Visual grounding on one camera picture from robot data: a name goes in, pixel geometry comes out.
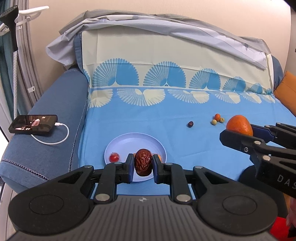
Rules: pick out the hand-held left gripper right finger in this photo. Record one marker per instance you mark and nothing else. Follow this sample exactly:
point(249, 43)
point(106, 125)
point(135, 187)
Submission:
point(155, 170)

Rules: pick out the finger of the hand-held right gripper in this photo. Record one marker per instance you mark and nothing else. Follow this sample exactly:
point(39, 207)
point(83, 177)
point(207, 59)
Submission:
point(261, 132)
point(240, 140)

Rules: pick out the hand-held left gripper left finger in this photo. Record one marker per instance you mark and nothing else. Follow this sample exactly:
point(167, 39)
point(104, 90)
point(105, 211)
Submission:
point(130, 169)

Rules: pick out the wrinkled red date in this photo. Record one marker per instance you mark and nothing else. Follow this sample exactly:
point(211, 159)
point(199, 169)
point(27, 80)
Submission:
point(143, 162)

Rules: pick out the orange tangerine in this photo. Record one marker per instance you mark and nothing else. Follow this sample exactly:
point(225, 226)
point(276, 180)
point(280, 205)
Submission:
point(238, 124)

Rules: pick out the light purple plate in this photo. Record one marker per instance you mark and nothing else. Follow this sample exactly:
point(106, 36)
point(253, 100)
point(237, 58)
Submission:
point(134, 141)

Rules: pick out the person's right hand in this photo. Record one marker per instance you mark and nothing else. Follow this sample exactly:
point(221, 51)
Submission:
point(292, 213)

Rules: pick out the small round orange kumquat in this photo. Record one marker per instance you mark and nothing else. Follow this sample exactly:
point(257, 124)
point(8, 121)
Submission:
point(217, 116)

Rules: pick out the orange cushion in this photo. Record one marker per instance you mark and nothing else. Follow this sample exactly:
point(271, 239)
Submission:
point(288, 92)

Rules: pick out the red cloth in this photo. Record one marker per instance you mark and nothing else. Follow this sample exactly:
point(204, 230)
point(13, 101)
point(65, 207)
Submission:
point(279, 229)

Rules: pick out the dark purple grape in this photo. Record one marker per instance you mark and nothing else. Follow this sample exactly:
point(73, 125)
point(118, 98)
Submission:
point(190, 124)

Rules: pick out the blue fan-patterned blanket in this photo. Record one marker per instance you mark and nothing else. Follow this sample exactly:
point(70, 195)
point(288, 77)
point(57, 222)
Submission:
point(161, 111)

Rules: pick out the blue sofa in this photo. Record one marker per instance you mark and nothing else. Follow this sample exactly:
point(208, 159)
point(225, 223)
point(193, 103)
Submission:
point(57, 97)

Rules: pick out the black smartphone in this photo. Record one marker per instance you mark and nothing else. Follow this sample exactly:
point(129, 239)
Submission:
point(32, 125)

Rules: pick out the white clip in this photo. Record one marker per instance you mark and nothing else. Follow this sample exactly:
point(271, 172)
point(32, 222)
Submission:
point(31, 89)

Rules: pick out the grey bed sheet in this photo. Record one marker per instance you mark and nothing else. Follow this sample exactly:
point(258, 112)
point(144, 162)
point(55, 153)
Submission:
point(138, 23)

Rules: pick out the black steamer head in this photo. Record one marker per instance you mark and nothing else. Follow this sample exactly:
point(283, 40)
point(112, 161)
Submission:
point(12, 27)

